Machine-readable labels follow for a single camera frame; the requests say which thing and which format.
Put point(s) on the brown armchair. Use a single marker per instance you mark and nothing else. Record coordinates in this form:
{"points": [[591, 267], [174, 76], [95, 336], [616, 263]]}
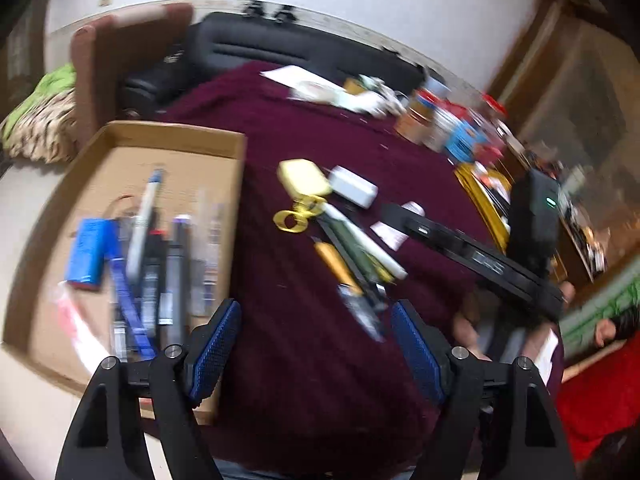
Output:
{"points": [[125, 55]]}

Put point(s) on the blue printed canister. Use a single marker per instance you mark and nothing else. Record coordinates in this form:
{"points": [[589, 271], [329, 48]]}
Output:
{"points": [[465, 140]]}

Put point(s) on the pile of pens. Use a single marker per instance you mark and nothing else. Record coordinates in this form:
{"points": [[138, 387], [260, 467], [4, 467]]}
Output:
{"points": [[355, 250]]}

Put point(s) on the yellow plastic case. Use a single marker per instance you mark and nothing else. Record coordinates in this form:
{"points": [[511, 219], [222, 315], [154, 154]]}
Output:
{"points": [[302, 177]]}

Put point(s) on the black clamp device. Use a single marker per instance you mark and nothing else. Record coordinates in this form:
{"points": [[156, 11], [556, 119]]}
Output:
{"points": [[285, 12], [255, 9]]}

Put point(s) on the maroon tablecloth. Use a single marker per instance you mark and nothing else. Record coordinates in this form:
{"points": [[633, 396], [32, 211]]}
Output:
{"points": [[300, 125]]}

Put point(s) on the black leather sofa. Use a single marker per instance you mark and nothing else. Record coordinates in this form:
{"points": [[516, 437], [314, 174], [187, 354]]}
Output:
{"points": [[280, 42]]}

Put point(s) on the orange tin can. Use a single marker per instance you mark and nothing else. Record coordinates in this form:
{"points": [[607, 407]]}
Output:
{"points": [[412, 122]]}

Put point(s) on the person's right hand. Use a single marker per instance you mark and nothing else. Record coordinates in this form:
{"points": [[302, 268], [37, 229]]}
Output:
{"points": [[467, 332]]}

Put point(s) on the white work gloves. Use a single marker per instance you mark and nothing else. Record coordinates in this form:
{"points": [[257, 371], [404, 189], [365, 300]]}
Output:
{"points": [[375, 100]]}

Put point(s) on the green blanket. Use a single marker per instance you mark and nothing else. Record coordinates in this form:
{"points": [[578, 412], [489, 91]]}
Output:
{"points": [[47, 85]]}

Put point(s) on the cluttered wooden cabinet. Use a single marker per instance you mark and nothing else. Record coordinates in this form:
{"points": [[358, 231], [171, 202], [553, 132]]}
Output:
{"points": [[580, 220]]}

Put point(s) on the white paper sheet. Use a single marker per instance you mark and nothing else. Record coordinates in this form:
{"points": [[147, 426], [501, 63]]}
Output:
{"points": [[287, 75]]}

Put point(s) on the brown tape roll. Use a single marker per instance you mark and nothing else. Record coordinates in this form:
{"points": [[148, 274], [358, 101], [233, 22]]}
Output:
{"points": [[355, 86]]}

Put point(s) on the white marker blue cap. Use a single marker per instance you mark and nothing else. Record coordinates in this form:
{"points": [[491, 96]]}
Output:
{"points": [[142, 225]]}

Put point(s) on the patterned beige blanket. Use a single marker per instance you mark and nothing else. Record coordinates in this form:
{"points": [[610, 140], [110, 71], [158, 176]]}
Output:
{"points": [[40, 135]]}

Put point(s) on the blue battery pack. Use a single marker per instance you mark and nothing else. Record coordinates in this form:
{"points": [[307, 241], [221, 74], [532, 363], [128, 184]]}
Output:
{"points": [[90, 255]]}

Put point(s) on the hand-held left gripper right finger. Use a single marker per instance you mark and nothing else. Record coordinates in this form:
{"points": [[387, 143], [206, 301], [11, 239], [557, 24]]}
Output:
{"points": [[417, 355]]}

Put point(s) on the clear plastic bag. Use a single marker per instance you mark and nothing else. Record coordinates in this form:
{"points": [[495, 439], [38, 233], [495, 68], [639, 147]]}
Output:
{"points": [[315, 91]]}

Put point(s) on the white paper slip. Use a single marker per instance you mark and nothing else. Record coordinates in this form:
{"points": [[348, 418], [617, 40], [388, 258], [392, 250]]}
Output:
{"points": [[547, 355]]}

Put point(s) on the yellow tray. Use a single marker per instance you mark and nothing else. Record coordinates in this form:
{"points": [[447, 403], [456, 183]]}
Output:
{"points": [[482, 200]]}

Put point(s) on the grey marker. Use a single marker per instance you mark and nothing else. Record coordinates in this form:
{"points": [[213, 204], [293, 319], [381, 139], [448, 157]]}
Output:
{"points": [[175, 270]]}

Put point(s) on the shallow cardboard box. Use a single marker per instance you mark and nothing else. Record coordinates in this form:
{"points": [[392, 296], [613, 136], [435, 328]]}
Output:
{"points": [[190, 150]]}

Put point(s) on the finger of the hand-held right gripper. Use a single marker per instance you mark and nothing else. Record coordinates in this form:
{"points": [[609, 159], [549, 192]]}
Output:
{"points": [[465, 252]]}

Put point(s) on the wooden door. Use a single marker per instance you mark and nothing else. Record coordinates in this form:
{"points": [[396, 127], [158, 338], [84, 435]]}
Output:
{"points": [[525, 35]]}

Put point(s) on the clear jar red lid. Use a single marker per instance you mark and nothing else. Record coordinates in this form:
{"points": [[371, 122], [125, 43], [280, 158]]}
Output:
{"points": [[492, 107]]}

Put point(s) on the white ointment tube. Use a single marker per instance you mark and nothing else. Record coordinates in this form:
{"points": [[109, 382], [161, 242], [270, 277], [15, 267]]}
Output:
{"points": [[395, 235]]}

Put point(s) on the bright blue pen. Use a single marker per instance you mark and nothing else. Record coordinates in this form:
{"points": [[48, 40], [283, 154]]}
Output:
{"points": [[129, 302]]}

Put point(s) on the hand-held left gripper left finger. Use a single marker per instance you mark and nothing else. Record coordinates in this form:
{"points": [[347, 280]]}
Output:
{"points": [[215, 355]]}

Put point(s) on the red garment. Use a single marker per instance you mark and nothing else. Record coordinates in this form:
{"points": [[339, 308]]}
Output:
{"points": [[600, 400]]}

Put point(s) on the pink plastic bowl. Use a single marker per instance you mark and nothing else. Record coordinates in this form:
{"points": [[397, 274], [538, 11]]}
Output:
{"points": [[492, 149]]}

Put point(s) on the white plastic jar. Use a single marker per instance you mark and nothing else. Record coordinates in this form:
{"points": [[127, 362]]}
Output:
{"points": [[440, 132]]}

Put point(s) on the clear packet red print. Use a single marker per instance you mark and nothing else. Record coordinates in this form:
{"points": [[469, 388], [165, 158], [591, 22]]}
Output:
{"points": [[75, 320]]}

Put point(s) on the white charger plug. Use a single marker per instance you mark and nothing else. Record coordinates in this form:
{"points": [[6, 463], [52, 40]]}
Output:
{"points": [[352, 187]]}

